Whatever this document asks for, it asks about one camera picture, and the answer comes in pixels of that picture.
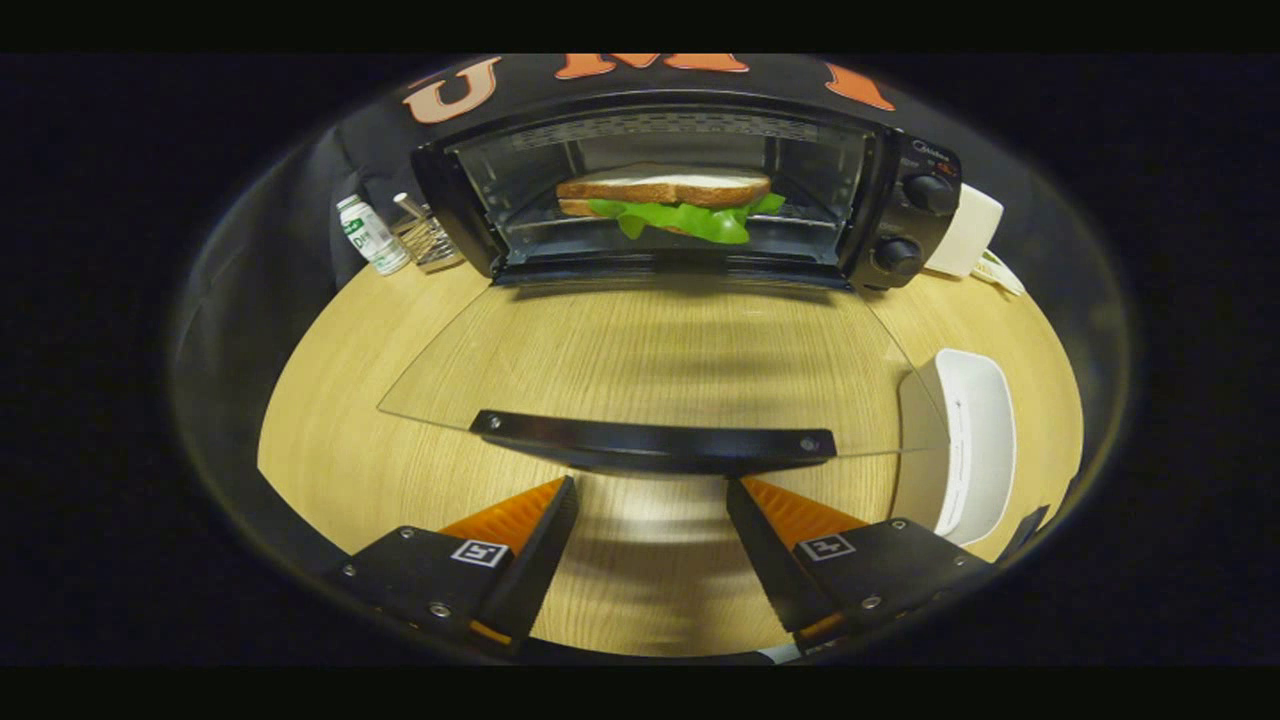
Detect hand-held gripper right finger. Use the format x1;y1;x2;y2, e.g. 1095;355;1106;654
725;477;998;646

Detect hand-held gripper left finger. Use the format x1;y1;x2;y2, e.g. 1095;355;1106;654
330;475;581;656

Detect black toaster oven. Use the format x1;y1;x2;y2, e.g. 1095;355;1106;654
377;90;964;476

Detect lettuce sandwich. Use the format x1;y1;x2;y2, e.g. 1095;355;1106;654
555;163;788;246

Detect white pop-up toaster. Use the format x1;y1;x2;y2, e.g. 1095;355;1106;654
925;183;1005;279

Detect white rectangular tray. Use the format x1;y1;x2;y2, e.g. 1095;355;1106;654
893;348;1018;548

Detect white bottle with green label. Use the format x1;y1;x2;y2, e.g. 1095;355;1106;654
336;195;411;277

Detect black backdrop cloth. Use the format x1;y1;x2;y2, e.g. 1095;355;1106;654
170;53;1131;601

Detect metal wire rack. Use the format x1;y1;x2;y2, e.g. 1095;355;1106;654
392;192;466;273

